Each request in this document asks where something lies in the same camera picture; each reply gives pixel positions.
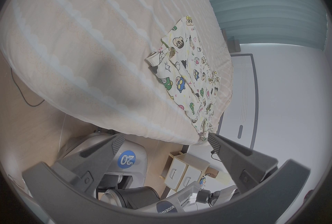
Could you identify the bed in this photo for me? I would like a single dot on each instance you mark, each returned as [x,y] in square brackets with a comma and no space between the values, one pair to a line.
[90,49]

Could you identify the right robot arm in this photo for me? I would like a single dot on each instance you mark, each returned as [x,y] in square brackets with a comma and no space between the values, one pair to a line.
[140,197]

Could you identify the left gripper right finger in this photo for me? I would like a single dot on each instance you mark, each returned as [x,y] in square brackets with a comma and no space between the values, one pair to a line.
[243,166]

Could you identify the wooden white-drawer bedside table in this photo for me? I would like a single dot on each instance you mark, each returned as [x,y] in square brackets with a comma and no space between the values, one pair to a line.
[181,171]

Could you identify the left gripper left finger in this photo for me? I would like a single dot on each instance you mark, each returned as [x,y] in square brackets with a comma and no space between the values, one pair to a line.
[85,166]

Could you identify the white printed pyjama top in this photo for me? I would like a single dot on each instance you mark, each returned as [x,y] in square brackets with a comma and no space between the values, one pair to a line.
[186,75]

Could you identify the grey bedside table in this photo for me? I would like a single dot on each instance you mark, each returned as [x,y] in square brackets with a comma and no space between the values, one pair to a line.
[234,45]

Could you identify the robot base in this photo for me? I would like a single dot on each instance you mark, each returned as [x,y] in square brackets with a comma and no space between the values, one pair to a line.
[129,149]

